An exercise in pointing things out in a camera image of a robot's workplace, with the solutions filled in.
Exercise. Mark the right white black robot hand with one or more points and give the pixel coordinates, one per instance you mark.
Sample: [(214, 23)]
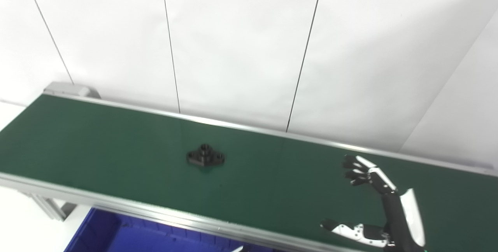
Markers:
[(395, 217)]

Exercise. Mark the aluminium conveyor leg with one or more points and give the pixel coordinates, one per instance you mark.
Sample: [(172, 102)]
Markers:
[(50, 205)]

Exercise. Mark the black flanged machine part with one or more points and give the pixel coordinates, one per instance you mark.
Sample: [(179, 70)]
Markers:
[(205, 156)]

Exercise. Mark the blue plastic bin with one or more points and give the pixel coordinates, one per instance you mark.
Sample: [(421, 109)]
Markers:
[(136, 240)]

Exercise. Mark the green conveyor belt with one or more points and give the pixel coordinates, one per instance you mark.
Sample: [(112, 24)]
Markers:
[(116, 147), (116, 206)]

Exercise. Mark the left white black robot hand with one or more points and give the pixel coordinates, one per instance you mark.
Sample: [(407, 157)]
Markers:
[(238, 249)]

